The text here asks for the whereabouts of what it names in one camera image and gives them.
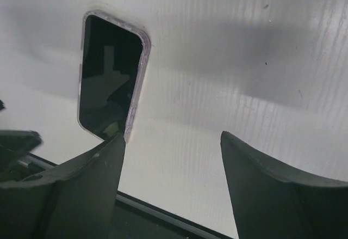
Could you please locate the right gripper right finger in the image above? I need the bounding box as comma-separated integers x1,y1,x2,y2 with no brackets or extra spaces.
220,131,347,238

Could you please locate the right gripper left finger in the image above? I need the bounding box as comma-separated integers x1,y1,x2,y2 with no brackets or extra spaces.
1,134,126,238

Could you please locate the phone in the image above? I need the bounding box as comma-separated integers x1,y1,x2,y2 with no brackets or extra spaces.
78,9,151,140

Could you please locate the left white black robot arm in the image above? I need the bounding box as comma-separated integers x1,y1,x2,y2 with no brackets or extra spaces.
1,130,43,182

